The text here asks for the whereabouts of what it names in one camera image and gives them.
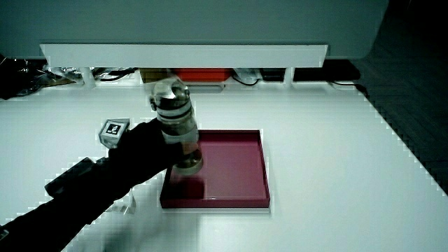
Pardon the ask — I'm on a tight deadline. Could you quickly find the small black box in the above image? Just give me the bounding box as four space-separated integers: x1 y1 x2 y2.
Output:
260 68 286 83

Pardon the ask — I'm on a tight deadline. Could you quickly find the person's right forearm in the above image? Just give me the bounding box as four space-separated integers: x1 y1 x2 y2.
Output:
0 156 138 252

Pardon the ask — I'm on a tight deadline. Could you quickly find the black cable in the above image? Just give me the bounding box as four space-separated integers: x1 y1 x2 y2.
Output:
328 80 370 99
99 67 138 83

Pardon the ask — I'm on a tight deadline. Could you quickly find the white desk shelf riser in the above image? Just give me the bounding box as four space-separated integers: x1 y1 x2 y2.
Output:
39 43 329 89

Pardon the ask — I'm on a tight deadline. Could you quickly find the long black device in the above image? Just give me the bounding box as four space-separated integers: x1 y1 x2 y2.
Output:
293 59 362 83

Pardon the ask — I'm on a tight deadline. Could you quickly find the white plastic bag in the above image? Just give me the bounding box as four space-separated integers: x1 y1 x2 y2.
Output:
232 68 262 87

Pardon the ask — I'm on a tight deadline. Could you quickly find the orange box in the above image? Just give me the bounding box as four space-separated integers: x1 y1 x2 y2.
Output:
174 68 232 83

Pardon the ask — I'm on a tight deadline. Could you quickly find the crumpled foil and dark clutter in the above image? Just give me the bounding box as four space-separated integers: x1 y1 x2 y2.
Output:
0 54 82 101

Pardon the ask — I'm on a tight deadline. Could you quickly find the clear bottle with steel cap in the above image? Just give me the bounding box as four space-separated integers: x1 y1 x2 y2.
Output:
149 78 204 176

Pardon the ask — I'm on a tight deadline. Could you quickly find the dark red square tray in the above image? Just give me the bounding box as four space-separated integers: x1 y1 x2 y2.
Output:
159 129 271 209

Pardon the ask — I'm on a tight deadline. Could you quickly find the person's right hand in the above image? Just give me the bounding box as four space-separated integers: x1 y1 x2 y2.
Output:
98 118 198 188

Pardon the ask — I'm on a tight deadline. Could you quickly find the brown cardboard box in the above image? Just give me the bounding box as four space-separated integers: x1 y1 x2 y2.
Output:
139 68 175 85

